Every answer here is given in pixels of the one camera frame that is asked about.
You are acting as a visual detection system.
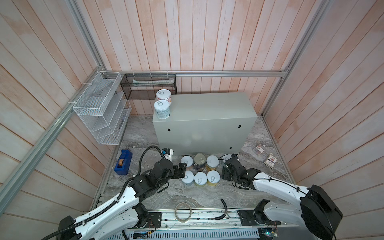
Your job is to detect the blue can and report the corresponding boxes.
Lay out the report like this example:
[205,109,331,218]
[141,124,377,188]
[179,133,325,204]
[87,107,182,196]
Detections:
[181,171,195,186]

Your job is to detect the teal labelled can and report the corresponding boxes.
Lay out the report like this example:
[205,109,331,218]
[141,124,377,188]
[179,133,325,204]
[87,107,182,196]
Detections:
[154,100,171,120]

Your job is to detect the pink labelled can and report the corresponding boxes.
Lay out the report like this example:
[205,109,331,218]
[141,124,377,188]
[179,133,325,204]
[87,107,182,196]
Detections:
[156,89,172,105]

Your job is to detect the yellow labelled can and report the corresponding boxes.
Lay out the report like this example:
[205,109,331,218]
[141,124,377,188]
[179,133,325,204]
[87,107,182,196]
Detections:
[222,168,232,181]

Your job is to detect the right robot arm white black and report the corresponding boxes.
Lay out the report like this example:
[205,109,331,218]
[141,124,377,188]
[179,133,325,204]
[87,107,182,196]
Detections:
[220,154,343,240]

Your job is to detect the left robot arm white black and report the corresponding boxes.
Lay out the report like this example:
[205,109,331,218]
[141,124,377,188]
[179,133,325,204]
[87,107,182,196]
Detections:
[45,146,187,240]

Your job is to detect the teal can back right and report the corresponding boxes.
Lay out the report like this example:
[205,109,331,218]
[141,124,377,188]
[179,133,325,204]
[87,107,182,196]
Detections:
[221,154,232,161]

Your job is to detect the yellow can front right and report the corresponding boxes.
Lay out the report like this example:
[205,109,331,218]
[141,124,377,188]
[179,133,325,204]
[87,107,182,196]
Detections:
[207,170,221,187]

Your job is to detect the yellow can back row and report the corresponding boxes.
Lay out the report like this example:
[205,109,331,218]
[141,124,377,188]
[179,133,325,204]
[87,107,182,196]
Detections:
[206,155,220,171]

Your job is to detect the clear paper clip box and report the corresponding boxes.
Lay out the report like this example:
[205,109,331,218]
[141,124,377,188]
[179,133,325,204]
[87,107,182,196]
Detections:
[253,145,265,155]

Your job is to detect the green can front middle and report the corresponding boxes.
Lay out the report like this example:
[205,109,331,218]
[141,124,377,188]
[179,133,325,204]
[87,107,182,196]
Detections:
[194,172,208,187]

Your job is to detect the open-top dark metal can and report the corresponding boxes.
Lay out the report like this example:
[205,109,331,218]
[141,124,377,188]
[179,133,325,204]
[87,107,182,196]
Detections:
[194,153,206,172]

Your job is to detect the small card box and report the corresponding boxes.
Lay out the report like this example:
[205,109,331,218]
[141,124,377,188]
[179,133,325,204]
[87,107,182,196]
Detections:
[264,153,278,169]

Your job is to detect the blue tape dispenser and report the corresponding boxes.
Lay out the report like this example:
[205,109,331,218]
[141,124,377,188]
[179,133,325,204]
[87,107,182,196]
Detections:
[114,150,133,175]

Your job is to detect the black pliers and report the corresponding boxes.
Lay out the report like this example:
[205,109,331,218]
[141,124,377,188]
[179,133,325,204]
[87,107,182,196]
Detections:
[214,199,231,221]

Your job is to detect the grey metal cabinet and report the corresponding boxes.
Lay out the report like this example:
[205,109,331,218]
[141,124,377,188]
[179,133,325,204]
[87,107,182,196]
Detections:
[153,92,258,156]

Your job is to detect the black mesh basket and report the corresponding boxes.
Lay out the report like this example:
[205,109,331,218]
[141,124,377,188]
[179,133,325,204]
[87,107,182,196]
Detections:
[120,73,178,101]

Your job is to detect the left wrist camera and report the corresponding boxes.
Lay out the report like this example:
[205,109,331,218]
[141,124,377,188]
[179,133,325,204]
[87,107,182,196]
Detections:
[162,148,174,161]

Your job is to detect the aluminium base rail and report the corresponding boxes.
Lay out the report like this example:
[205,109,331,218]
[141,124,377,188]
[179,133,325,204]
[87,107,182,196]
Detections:
[104,206,301,240]

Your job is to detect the coiled wire ring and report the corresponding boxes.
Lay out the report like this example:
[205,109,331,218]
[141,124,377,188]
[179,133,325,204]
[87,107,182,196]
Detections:
[174,202,193,223]

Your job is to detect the white wire mesh shelf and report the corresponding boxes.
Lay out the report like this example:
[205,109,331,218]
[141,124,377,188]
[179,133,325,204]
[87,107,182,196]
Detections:
[73,72,132,145]

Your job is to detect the horizontal aluminium wall rail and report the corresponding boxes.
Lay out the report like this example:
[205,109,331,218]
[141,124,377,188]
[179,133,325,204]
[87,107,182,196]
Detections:
[119,70,288,78]

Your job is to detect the left aluminium wall rail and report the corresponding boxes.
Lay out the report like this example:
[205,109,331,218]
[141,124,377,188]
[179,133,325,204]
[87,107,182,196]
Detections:
[1,66,105,215]

